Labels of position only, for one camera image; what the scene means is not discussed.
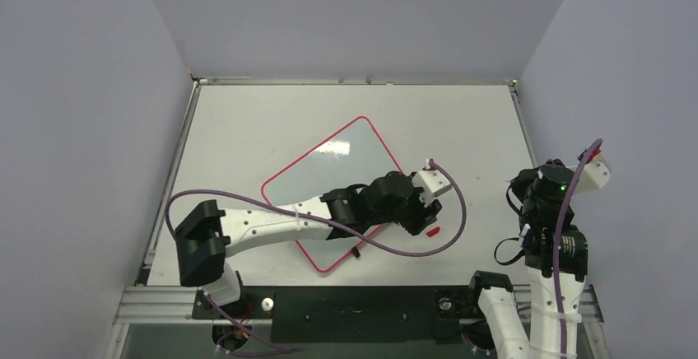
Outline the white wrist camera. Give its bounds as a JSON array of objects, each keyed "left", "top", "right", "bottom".
[
  {"left": 411, "top": 159, "right": 452, "bottom": 206},
  {"left": 573, "top": 149, "right": 612, "bottom": 195}
]

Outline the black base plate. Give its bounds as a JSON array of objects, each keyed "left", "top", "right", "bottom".
[{"left": 191, "top": 285, "right": 495, "bottom": 350}]

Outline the red marker cap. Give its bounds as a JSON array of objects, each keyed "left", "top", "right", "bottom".
[{"left": 426, "top": 226, "right": 440, "bottom": 237}]

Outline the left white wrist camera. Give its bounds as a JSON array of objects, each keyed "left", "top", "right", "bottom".
[{"left": 411, "top": 159, "right": 452, "bottom": 206}]

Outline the pink framed whiteboard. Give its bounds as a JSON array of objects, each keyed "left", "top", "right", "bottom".
[{"left": 260, "top": 116, "right": 403, "bottom": 275}]

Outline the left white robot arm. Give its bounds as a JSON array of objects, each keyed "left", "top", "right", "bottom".
[{"left": 174, "top": 170, "right": 452, "bottom": 318}]

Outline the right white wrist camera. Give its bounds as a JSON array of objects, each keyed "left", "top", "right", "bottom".
[{"left": 573, "top": 149, "right": 612, "bottom": 195}]

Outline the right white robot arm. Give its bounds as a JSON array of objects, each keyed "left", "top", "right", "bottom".
[{"left": 464, "top": 160, "right": 589, "bottom": 358}]

